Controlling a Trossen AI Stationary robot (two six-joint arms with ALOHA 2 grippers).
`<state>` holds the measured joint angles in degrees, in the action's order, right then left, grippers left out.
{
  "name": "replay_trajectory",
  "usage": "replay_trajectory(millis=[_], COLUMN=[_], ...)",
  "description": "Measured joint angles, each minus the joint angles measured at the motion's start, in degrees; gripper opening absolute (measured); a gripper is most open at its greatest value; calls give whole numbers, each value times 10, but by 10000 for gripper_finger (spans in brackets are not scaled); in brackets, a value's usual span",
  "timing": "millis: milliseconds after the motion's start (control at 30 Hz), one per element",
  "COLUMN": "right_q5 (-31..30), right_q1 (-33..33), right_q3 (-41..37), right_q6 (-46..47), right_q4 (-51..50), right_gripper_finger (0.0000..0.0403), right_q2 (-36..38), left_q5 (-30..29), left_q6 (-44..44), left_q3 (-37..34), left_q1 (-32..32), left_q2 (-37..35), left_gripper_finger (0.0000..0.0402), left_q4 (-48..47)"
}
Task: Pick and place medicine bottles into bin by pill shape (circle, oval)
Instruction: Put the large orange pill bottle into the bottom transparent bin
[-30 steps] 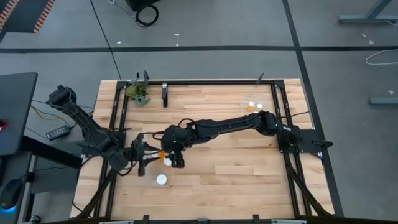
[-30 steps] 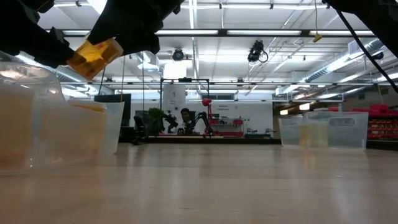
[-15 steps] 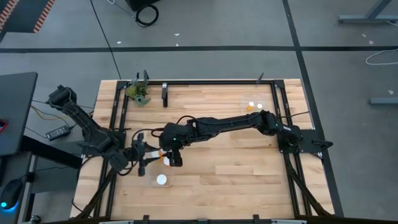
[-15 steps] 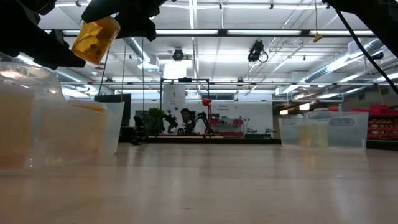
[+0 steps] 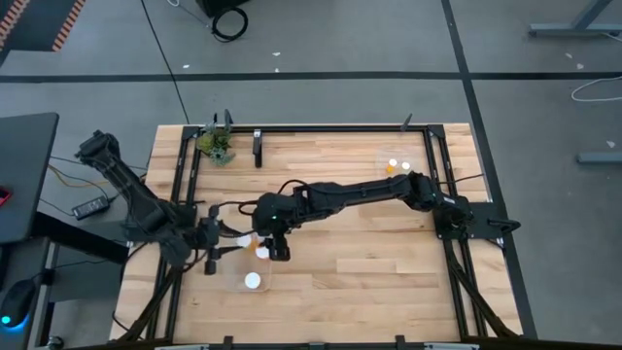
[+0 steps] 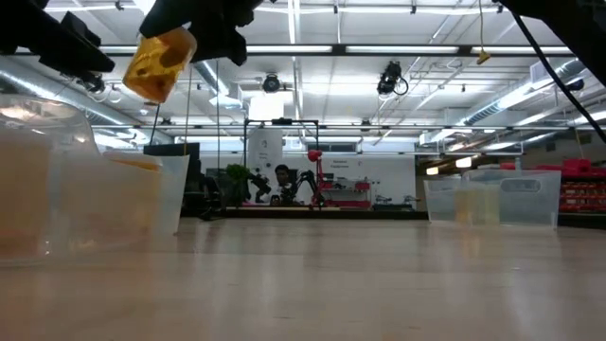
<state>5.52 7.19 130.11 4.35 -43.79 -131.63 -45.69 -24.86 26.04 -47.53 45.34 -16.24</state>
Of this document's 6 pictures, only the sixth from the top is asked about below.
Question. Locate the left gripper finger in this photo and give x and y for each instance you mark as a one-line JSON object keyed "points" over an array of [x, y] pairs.
{"points": [[76, 52]]}

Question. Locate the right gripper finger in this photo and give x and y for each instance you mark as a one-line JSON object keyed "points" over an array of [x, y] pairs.
{"points": [[168, 16], [222, 33]]}

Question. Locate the small pill bottle white cap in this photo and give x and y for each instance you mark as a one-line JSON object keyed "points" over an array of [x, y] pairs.
{"points": [[158, 66]]}

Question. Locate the red robot arm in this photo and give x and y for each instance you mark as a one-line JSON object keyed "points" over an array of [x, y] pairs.
{"points": [[314, 155]]}

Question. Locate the small black robot arm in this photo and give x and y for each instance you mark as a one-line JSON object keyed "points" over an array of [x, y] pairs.
{"points": [[308, 182], [260, 184]]}

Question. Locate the clear plastic bin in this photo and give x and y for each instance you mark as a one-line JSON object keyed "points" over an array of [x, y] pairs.
{"points": [[118, 208], [530, 208]]}

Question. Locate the red storage bin shelf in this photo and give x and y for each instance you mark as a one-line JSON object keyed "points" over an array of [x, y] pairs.
{"points": [[582, 187]]}

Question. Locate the black ceiling-mounted device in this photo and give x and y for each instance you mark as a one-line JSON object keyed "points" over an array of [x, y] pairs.
{"points": [[94, 85]]}

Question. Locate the LED light bar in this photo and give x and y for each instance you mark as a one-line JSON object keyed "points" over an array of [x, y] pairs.
{"points": [[293, 48]]}

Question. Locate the white panel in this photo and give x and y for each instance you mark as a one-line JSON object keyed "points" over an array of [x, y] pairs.
{"points": [[265, 147]]}

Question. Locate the black monitor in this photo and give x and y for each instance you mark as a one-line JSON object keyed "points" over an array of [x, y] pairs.
{"points": [[170, 149]]}

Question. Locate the green potted plant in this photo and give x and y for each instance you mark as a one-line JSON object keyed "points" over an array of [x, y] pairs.
{"points": [[237, 177]]}

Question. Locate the person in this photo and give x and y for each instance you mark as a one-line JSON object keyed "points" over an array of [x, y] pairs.
{"points": [[282, 176]]}

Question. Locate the red and white machine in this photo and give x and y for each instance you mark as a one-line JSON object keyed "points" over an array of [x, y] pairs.
{"points": [[348, 192]]}

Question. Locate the yellow hanging connector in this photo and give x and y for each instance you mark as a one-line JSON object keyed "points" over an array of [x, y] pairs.
{"points": [[483, 58]]}

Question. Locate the white air vent box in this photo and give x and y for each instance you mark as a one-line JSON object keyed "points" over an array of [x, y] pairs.
{"points": [[540, 70]]}

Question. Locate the small black ceiling device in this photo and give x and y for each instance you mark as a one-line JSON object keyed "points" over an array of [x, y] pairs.
{"points": [[573, 85]]}

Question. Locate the silver ventilation duct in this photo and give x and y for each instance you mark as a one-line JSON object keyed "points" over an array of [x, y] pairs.
{"points": [[208, 76], [42, 87]]}

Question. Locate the round black camera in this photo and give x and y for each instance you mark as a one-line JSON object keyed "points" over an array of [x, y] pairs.
{"points": [[271, 83]]}

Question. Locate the black station frame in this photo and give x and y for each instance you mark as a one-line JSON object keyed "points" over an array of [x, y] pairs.
{"points": [[281, 121]]}

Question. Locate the black aluminium table frame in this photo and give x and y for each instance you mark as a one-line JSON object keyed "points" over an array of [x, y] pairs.
{"points": [[360, 214]]}

